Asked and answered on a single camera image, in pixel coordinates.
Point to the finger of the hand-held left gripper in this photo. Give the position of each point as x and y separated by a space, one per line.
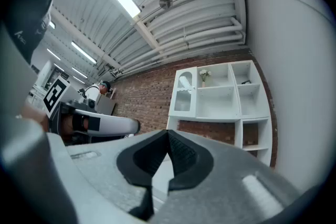
115 124

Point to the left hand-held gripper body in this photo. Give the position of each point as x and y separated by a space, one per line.
56 97

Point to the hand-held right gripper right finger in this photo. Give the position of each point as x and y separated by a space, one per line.
231 178

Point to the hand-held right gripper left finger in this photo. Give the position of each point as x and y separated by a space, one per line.
105 165

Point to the person's left forearm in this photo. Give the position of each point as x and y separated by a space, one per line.
32 115

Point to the white shelf unit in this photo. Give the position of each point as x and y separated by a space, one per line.
218 102

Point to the person's black shirt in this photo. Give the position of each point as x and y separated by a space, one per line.
26 13

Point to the small dark shelf item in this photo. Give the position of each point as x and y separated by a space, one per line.
246 82

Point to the white vase with flowers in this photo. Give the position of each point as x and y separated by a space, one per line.
204 77

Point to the white ceiling pipe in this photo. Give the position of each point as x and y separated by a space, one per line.
183 42
189 48

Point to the round ceiling sensor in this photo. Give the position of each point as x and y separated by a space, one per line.
166 2

